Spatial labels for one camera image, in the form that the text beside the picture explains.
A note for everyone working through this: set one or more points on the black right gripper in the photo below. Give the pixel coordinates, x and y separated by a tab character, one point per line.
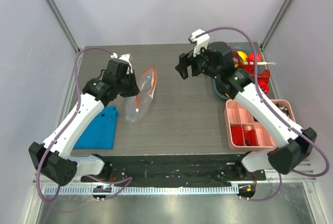
194	64

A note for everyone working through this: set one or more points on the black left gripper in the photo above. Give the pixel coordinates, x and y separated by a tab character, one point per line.
135	89

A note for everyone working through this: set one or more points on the clear orange zip bag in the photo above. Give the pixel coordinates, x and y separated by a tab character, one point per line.
137	106

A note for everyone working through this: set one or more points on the dark red toy fruit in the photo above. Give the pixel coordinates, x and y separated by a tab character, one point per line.
236	59

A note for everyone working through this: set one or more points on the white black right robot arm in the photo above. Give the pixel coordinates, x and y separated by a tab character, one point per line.
290	138

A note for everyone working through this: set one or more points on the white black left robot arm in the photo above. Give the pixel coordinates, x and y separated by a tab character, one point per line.
53	156

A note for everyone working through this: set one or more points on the yellow red toy fruit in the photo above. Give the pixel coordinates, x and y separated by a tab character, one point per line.
243	56

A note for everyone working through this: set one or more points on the blue folded t-shirt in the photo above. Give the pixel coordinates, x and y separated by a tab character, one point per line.
96	129

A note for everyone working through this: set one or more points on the teal fruit basket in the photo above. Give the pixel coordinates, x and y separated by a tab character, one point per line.
218	88

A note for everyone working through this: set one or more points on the red toy lobster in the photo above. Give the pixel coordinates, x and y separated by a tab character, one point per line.
264	76

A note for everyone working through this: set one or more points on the red toy bell pepper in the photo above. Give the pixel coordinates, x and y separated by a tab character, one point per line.
264	87

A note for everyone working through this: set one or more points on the red toy meat piece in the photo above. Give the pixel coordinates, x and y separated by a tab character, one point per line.
237	135

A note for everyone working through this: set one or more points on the pink compartment tray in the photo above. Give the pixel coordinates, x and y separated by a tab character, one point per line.
235	114

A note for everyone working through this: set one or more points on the flowered sushi roll right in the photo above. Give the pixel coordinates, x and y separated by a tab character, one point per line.
283	109

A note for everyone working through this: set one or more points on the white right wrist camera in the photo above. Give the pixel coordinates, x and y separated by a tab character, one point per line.
200	39

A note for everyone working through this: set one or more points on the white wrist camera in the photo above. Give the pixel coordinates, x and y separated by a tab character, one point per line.
127	58
200	39

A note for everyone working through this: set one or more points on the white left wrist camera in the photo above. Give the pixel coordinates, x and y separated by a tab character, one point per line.
127	58

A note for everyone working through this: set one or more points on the white perforated cable duct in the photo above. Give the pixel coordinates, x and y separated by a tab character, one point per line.
103	189

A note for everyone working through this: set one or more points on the aluminium frame rail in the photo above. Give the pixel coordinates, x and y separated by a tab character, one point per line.
271	174

